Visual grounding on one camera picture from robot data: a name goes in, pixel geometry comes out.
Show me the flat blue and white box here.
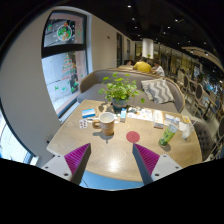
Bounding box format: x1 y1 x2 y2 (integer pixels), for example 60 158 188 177
81 108 97 119

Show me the grey tufted chair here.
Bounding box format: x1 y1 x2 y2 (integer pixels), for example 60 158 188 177
191 119 214 161

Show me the printed menu leaflet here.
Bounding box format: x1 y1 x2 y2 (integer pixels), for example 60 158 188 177
127 107 154 122

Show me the group of dining chairs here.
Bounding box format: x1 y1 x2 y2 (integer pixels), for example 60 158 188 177
179 72 224 161

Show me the brown mug with white interior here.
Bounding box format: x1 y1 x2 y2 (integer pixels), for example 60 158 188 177
91 112 116 137

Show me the clear plastic cup with straw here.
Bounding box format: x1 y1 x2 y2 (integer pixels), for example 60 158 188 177
181 120 198 140

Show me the white and blue packet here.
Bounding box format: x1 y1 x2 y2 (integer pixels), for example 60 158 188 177
164 113 177 126

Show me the group of ceiling spotlights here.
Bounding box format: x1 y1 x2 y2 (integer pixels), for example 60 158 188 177
124 3 214 58

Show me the white round pillar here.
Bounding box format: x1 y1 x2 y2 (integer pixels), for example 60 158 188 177
141 38 155 60

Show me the grey curved sofa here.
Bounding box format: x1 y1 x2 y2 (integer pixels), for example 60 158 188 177
77 68 186 114

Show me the white paper napkin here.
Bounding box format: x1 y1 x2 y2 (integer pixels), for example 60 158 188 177
178 121 188 132

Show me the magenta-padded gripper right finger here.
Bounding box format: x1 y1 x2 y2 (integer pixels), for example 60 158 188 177
132 143 183 186

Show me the clear bottle with green label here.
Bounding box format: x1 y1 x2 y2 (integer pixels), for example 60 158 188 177
158 117 181 148

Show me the flat round red coaster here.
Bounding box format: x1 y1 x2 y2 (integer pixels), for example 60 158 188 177
125 130 141 144

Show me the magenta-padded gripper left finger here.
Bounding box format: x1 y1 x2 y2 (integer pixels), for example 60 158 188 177
41 143 92 186

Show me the grey zigzag pillow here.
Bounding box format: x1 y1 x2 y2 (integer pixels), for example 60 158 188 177
140 78 176 105

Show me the green potted plant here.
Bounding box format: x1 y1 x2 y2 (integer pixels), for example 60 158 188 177
98 72 147 113

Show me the window with holiday decals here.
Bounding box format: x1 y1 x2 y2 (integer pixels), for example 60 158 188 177
40 9 89 118

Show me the small light blue carton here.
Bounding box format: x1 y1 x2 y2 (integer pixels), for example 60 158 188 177
119 107 128 123

